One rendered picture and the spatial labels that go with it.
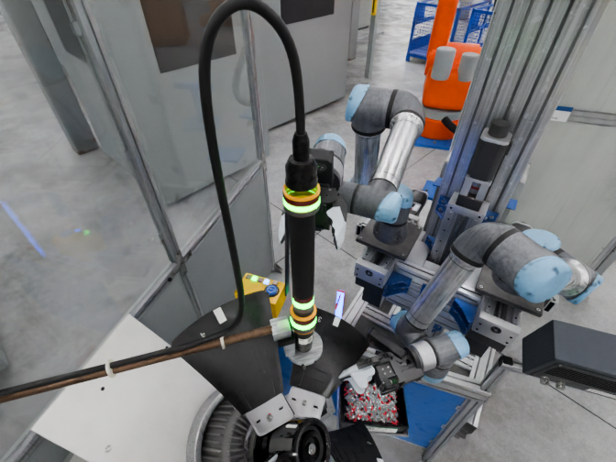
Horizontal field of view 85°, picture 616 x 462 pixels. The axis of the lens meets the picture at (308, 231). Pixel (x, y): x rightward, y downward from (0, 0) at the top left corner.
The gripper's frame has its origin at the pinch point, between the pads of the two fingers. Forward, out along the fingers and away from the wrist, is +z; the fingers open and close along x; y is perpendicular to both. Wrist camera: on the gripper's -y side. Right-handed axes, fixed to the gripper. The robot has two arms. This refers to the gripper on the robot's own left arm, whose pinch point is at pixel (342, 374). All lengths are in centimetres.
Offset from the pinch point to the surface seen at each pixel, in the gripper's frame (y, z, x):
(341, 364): -2.5, -0.8, -0.1
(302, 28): -395, -114, 51
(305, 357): 3.3, 11.5, -29.6
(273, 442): 10.4, 20.5, -6.8
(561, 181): -75, -176, 39
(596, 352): 17, -62, -8
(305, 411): 5.6, 11.8, -1.5
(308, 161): -2, 10, -69
